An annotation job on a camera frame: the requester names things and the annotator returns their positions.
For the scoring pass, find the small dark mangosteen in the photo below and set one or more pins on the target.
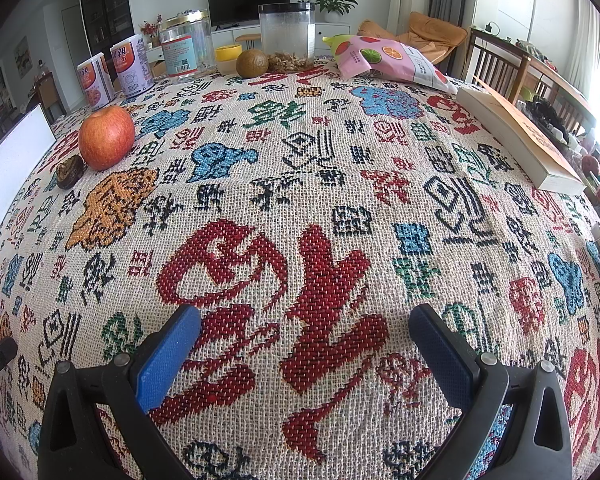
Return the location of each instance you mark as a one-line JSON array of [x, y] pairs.
[[70, 172]]

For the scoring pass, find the framed wall picture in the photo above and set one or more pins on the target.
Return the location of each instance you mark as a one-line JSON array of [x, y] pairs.
[[22, 57]]

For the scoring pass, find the red flower bouquet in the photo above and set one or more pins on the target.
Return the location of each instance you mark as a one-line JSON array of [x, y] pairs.
[[150, 29]]

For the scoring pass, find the white board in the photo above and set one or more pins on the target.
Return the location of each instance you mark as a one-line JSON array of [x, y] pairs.
[[10, 170]]

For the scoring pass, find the beige book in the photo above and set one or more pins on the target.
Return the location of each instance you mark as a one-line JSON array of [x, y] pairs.
[[525, 135]]

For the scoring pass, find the orange beanbag cushion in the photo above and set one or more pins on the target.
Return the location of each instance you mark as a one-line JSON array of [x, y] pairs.
[[420, 32]]

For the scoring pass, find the small yellow-lidded container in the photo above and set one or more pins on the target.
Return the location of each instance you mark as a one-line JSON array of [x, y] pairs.
[[228, 59]]

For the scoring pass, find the purple tin can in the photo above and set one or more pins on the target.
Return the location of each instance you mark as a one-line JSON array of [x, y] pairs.
[[131, 70], [96, 82]]

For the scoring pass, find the red apple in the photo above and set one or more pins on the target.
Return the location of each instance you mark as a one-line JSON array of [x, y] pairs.
[[106, 137]]

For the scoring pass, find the black television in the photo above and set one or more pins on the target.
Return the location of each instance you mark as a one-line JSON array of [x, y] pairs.
[[247, 2]]

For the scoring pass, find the clear labelled plastic jar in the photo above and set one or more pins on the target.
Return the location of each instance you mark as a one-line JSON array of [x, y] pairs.
[[185, 50]]

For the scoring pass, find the cardboard box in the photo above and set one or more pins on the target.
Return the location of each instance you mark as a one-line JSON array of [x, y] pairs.
[[155, 67]]

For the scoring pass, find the wooden chair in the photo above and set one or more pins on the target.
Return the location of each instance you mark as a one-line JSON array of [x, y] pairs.
[[560, 85], [497, 62]]

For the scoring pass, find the clear container with black lid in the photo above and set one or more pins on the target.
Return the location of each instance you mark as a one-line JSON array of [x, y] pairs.
[[286, 35]]

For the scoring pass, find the green potted plant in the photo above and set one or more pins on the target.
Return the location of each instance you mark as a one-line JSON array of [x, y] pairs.
[[334, 5]]

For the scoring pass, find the wooden stool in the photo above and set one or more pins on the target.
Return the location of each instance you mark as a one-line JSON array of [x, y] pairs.
[[246, 37]]

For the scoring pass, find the pink fruit-print snack bag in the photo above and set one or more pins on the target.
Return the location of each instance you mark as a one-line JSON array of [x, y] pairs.
[[390, 60]]

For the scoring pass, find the dark glass cabinet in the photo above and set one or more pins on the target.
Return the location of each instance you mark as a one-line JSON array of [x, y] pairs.
[[105, 5]]

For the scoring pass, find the patterned woven tablecloth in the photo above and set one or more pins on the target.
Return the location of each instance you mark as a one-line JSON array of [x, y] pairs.
[[300, 200]]

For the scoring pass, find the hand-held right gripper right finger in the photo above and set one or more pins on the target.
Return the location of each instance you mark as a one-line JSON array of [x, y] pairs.
[[442, 360]]

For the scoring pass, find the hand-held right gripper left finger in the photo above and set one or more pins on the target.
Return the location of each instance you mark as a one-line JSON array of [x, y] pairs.
[[165, 365]]

